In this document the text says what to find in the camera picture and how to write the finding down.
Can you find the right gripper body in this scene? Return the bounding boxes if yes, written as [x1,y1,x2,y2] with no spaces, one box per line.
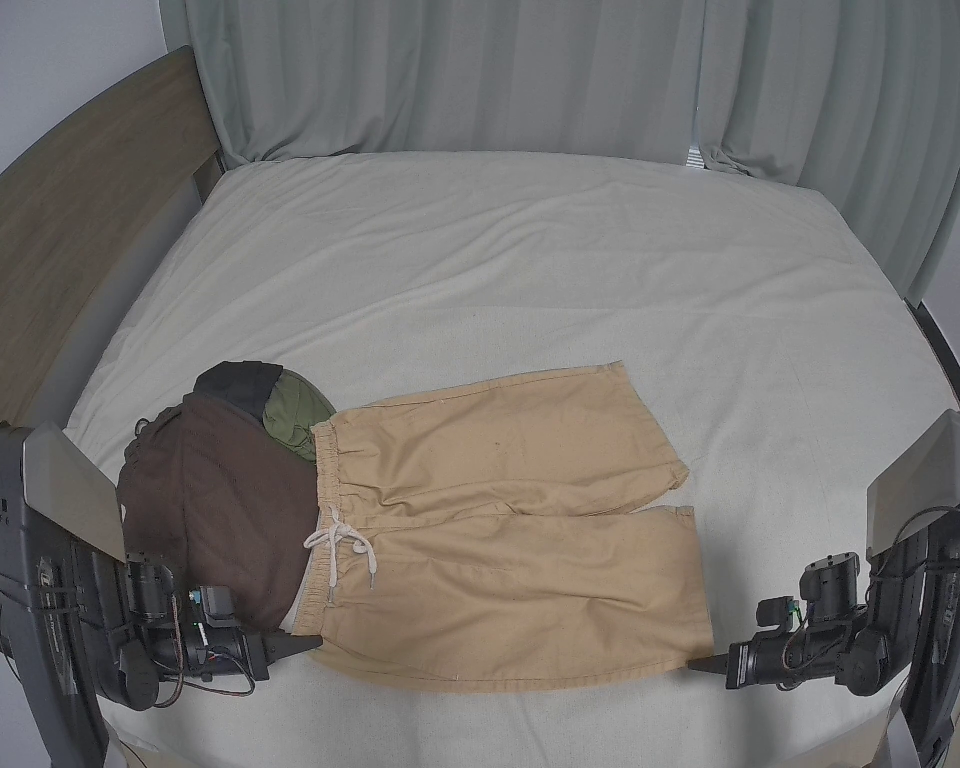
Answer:
[723,632,810,690]

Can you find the black garment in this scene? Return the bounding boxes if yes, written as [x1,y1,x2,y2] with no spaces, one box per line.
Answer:
[193,361,285,421]

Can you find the brown shorts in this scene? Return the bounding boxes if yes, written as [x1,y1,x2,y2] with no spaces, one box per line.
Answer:
[118,396,320,627]

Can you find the green garment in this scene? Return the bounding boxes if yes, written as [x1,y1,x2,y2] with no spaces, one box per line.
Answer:
[261,372,339,470]

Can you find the bed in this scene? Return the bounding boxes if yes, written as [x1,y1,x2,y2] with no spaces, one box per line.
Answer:
[0,45,960,768]

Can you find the pale green curtain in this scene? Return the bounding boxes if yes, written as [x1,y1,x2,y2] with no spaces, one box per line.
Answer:
[183,0,710,172]
[693,0,960,305]

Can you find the beige shorts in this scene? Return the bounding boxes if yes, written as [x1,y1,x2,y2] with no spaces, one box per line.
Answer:
[283,360,715,695]

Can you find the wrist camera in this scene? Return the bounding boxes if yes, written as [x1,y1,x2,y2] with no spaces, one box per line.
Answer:
[187,585,241,631]
[756,594,798,639]

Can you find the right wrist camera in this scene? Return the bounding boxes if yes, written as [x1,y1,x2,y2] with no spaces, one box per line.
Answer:
[756,594,798,639]

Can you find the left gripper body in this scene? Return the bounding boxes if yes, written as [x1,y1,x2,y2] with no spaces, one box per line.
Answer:
[191,626,275,684]

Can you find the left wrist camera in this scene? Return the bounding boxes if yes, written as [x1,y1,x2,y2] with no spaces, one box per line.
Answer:
[187,585,241,631]

